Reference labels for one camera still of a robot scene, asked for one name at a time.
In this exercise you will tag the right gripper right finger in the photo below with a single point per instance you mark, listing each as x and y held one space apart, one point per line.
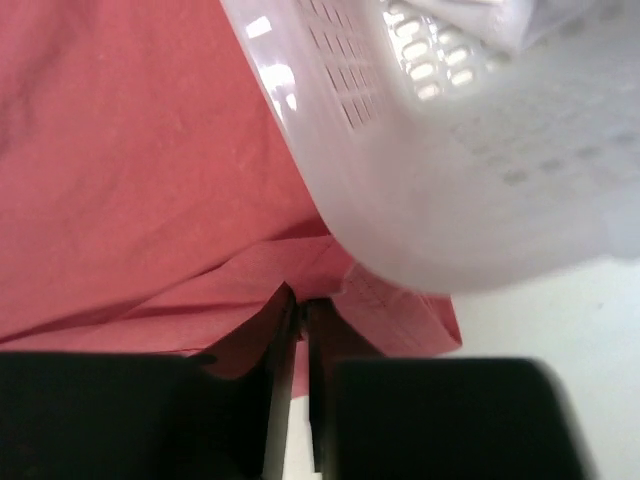
375 417

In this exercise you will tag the white t-shirt in basket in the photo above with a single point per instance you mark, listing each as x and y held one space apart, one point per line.
510 26

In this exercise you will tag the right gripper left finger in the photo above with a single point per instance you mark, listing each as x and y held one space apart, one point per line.
219 414

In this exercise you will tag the pink t-shirt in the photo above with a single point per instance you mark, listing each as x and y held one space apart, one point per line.
149 203

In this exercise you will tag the white plastic basket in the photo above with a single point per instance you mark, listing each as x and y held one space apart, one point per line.
446 165

